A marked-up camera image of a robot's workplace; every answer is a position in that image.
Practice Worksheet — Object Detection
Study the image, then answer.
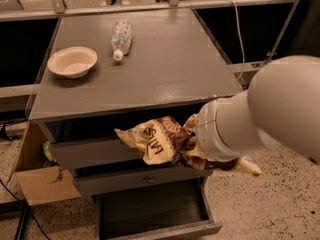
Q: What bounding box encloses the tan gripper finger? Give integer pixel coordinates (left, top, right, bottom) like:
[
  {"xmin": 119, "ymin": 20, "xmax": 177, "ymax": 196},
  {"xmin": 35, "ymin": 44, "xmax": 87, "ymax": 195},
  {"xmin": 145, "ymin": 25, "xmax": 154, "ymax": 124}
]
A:
[{"xmin": 183, "ymin": 114, "xmax": 198, "ymax": 133}]

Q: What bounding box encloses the brown chip bag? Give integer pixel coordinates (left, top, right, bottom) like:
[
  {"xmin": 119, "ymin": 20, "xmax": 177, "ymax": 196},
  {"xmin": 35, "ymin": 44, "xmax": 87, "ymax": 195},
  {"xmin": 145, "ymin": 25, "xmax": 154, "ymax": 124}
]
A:
[{"xmin": 115, "ymin": 116, "xmax": 262, "ymax": 176}]

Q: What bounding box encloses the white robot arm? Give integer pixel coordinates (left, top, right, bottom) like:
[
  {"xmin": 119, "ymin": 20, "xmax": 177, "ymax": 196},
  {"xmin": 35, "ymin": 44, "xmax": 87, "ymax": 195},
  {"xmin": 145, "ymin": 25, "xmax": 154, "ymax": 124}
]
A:
[{"xmin": 185, "ymin": 55, "xmax": 320, "ymax": 164}]

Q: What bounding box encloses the grey middle drawer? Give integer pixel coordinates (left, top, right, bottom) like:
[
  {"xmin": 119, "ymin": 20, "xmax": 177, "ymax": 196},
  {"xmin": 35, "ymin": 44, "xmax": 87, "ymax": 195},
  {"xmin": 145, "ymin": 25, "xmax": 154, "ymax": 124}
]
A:
[{"xmin": 73, "ymin": 160, "xmax": 212, "ymax": 196}]

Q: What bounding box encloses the grey drawer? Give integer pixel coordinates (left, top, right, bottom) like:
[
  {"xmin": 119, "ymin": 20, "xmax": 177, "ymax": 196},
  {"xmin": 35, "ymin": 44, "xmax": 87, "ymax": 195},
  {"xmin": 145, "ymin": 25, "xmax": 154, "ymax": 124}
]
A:
[
  {"xmin": 95, "ymin": 179, "xmax": 222, "ymax": 240},
  {"xmin": 73, "ymin": 160, "xmax": 212, "ymax": 196},
  {"xmin": 49, "ymin": 136, "xmax": 141, "ymax": 169}
]

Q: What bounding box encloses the grey bottom drawer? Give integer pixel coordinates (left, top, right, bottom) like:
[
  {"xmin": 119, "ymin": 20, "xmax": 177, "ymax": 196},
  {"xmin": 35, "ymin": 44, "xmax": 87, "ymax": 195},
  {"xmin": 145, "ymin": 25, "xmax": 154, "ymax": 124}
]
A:
[{"xmin": 95, "ymin": 179, "xmax": 222, "ymax": 240}]

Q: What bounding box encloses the grey drawer cabinet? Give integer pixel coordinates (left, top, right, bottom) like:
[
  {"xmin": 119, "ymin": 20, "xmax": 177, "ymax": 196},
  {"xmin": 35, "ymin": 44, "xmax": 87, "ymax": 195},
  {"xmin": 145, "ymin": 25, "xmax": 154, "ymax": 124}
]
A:
[{"xmin": 27, "ymin": 7, "xmax": 246, "ymax": 240}]

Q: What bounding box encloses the grey top drawer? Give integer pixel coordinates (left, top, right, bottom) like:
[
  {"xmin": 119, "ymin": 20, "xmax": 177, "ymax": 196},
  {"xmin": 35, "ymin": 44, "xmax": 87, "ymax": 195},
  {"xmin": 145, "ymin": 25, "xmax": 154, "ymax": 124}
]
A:
[{"xmin": 49, "ymin": 136, "xmax": 141, "ymax": 169}]

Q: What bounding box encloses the clear plastic water bottle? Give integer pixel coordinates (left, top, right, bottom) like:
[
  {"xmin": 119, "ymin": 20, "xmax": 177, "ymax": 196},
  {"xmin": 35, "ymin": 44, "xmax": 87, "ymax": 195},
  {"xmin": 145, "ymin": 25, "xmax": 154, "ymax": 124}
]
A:
[{"xmin": 111, "ymin": 20, "xmax": 133, "ymax": 61}]

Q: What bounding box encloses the white paper bowl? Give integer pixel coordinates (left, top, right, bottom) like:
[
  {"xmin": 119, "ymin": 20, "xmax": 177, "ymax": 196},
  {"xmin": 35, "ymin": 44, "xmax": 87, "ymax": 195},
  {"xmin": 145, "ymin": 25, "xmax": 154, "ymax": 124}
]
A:
[{"xmin": 47, "ymin": 47, "xmax": 97, "ymax": 79}]

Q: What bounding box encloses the cardboard box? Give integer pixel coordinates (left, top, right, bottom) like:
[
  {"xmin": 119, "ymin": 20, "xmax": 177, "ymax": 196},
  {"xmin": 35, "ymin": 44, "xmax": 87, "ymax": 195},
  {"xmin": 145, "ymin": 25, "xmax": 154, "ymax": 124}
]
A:
[{"xmin": 12, "ymin": 123, "xmax": 81, "ymax": 206}]

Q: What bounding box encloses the white cable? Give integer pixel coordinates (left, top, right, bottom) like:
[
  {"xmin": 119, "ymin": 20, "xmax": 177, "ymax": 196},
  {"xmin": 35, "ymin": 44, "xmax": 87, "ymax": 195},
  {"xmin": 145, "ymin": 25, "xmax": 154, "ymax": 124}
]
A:
[{"xmin": 219, "ymin": 0, "xmax": 248, "ymax": 85}]

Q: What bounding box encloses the black floor cable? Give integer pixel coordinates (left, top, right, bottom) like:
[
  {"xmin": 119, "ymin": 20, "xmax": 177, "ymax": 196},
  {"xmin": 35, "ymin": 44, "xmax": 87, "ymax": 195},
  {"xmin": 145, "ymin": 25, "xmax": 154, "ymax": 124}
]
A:
[{"xmin": 0, "ymin": 178, "xmax": 51, "ymax": 240}]

